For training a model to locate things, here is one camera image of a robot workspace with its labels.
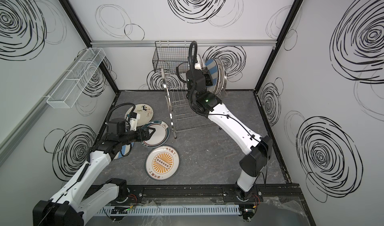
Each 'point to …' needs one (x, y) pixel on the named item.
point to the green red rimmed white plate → (159, 136)
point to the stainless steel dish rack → (183, 116)
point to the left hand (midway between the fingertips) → (150, 129)
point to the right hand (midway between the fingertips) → (205, 66)
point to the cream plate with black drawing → (145, 111)
